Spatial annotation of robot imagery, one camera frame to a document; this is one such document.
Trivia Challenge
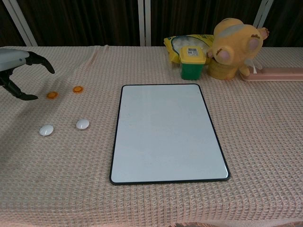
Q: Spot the yellow plush duck toy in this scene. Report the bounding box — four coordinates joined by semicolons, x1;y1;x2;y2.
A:
206;18;270;77

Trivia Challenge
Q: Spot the green container yellow lid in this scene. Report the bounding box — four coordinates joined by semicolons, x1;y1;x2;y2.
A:
179;46;206;80

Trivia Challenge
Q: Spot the white slanted frame post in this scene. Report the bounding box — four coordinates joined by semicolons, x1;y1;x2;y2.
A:
252;0;275;28
1;0;38;47

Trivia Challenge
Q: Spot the pink waffle tablecloth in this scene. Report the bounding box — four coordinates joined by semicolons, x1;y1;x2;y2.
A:
0;45;303;227

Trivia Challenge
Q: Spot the long pink box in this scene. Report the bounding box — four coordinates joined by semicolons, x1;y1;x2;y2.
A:
239;67;303;82

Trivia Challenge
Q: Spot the white upright frame post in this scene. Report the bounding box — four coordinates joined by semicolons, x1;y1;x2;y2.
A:
138;0;152;47

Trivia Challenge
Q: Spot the yellow snack bag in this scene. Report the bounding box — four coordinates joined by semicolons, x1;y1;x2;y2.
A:
163;34;215;65

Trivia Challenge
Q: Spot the black framed whiteboard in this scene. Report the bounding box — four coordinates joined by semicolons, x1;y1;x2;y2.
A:
109;83;231;185

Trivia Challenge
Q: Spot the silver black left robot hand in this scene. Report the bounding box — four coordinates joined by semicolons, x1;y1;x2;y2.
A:
0;48;55;101

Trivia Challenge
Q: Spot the white round magnet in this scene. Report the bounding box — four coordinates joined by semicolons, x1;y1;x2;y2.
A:
76;118;90;131
39;124;54;137

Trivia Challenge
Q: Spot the dark pleated curtain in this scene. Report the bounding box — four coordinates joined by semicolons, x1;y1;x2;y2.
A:
0;0;303;48

